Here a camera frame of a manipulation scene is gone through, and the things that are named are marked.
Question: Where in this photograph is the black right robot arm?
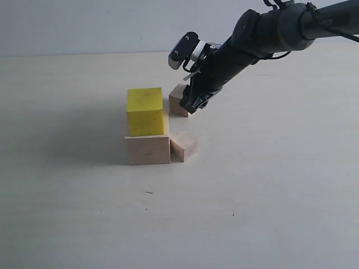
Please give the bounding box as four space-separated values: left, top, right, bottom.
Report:
168 1 358 114

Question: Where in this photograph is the medium wooden cube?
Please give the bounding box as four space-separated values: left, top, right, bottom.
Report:
169 84 190 118

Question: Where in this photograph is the large wooden cube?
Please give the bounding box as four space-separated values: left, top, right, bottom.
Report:
124 112 172 165

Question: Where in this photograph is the yellow cube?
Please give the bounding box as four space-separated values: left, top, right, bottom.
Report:
126 87 165 137

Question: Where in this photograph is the small wooden cube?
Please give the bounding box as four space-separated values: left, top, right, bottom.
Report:
170 131 199 163

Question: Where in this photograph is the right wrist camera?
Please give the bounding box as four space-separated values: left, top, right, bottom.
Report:
168 31 207 73

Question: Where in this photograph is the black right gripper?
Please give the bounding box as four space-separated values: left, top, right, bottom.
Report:
179 9 266 114

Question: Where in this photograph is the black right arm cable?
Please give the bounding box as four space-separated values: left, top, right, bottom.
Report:
252 0 359 61

